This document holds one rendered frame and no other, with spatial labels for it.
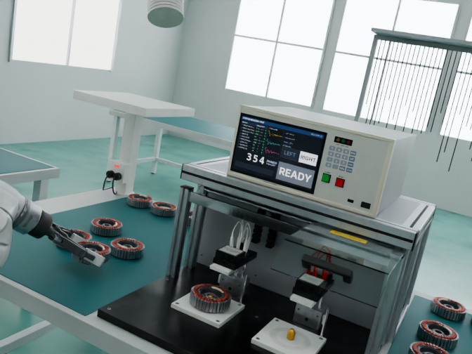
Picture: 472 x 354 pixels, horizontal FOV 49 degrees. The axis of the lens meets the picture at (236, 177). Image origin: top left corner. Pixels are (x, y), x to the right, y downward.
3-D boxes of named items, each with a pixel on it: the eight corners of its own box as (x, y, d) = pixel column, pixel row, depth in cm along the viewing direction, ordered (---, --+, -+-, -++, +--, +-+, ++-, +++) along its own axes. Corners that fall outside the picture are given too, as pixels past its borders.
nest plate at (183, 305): (218, 328, 131) (219, 324, 131) (170, 307, 137) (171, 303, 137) (244, 308, 144) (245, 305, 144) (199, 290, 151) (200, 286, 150)
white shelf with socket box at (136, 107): (129, 223, 202) (146, 108, 192) (60, 197, 217) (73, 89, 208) (178, 208, 233) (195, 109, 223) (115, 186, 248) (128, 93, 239)
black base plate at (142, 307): (337, 434, 104) (340, 424, 103) (96, 316, 130) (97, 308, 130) (383, 342, 145) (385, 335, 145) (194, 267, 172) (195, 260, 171)
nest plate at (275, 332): (306, 367, 121) (307, 363, 121) (250, 343, 127) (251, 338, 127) (325, 342, 134) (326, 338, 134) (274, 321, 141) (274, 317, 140)
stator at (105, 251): (78, 267, 147) (80, 255, 146) (66, 252, 156) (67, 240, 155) (115, 265, 154) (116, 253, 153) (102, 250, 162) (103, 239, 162)
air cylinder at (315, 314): (317, 331, 140) (322, 312, 139) (292, 320, 143) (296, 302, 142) (323, 324, 144) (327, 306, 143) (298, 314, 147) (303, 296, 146)
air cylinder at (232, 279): (239, 298, 150) (243, 282, 149) (218, 290, 153) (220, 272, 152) (247, 293, 154) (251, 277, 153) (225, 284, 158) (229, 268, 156)
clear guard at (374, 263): (376, 308, 104) (383, 281, 102) (270, 269, 114) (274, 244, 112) (403, 265, 132) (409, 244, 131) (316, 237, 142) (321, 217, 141)
